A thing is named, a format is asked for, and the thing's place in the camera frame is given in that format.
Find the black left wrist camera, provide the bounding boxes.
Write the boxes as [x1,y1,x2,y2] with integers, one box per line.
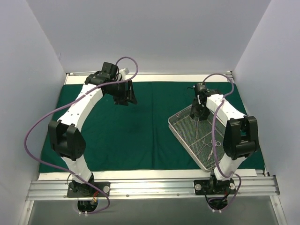
[101,62,119,75]

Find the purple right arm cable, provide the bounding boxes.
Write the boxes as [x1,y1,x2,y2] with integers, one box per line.
[202,73,242,210]

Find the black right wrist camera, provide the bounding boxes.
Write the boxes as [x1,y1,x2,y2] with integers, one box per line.
[187,82,207,97]

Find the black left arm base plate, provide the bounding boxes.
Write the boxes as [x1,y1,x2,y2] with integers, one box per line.
[67,181,111,198]

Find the steel surgical forceps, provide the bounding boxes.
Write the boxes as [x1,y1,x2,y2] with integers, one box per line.
[195,137,211,155]
[194,119,199,141]

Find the metal wire mesh tray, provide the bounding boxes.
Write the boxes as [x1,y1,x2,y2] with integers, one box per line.
[168,105,216,172]

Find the steel surgical scissors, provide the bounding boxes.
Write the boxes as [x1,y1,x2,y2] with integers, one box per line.
[207,139,222,161]

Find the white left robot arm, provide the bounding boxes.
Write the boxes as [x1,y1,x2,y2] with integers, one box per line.
[48,81,137,196]

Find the aluminium front frame rail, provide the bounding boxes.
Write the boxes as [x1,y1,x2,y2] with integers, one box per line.
[26,176,280,201]

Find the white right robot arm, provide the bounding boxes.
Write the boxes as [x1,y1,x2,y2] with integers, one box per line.
[190,89,259,194]

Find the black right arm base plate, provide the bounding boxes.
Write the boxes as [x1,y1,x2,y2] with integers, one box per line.
[193,178,236,195]

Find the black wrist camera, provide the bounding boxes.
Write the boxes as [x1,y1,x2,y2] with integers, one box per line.
[187,82,207,97]
[101,62,119,75]

